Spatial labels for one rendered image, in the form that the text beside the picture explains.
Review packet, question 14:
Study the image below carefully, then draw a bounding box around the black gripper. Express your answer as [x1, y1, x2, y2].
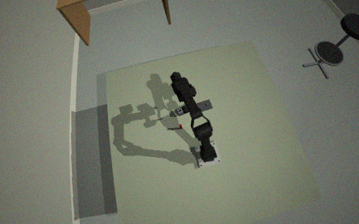
[174, 90, 190, 113]

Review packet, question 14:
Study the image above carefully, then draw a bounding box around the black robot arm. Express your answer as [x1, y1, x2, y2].
[170, 72, 217, 163]

